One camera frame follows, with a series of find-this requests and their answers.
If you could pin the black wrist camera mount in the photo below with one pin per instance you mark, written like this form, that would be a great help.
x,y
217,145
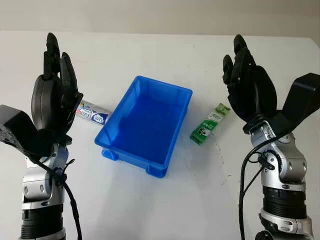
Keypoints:
x,y
300,100
17,130

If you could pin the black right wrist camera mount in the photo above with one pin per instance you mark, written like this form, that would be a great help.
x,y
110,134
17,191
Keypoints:
x,y
300,100

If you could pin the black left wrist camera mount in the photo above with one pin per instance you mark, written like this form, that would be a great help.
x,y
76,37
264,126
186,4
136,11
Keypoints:
x,y
17,130

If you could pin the green rectangular carton box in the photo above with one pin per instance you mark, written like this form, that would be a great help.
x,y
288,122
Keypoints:
x,y
207,125

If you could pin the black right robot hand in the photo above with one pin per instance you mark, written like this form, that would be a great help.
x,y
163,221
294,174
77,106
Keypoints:
x,y
252,95

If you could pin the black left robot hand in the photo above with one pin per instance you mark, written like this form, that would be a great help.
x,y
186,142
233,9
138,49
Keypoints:
x,y
47,100

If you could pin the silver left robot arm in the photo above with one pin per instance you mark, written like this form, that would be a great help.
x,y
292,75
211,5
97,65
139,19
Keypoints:
x,y
37,185

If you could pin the blue plastic tray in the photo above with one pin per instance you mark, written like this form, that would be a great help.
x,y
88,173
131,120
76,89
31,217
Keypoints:
x,y
147,120

